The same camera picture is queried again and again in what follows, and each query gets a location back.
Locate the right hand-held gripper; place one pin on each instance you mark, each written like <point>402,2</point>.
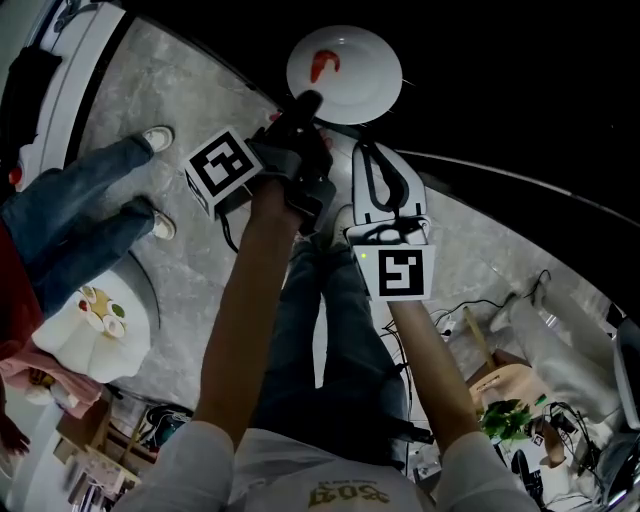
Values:
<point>400,272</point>

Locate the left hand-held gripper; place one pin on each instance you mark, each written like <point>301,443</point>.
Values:
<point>222,167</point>

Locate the white plate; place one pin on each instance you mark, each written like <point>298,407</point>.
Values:
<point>360,85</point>

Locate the person's right forearm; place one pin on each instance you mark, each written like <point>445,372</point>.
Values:
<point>430,370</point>

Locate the person's left forearm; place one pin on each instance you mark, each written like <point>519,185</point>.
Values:
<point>240,325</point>

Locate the person's left hand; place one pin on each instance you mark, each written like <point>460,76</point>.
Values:
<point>325,140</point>

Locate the person's right shoe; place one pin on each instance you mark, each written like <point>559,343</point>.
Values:
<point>342,225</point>

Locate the white power strip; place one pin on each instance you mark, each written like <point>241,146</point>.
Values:
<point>448,327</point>

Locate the person's blue jeans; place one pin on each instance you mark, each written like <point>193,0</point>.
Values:
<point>350,350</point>

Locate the round wooden side table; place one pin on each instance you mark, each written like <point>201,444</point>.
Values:
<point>515,380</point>

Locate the green artificial plant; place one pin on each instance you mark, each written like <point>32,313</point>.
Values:
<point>505,420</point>

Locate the small dish with green sauce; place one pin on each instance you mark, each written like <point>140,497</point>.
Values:
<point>118,310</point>

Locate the black backpack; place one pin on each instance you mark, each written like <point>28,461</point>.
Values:
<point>25,90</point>

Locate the yellow tray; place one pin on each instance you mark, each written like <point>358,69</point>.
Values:
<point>101,302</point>

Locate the small white dish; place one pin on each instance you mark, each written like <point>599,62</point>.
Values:
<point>96,321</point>
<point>89,294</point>

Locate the small dish with pink sauce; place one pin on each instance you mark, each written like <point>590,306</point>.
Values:
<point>115,327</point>

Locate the small dish with red sauce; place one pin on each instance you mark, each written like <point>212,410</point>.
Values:
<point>83,305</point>

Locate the person's white shirt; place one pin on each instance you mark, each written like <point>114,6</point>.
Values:
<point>280,475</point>

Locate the white round pouf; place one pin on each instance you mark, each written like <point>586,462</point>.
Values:
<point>75,350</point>

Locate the pink blanket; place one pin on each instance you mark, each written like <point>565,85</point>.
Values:
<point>75,390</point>

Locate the brown cardboard box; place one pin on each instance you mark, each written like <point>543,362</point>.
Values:
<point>82,425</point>

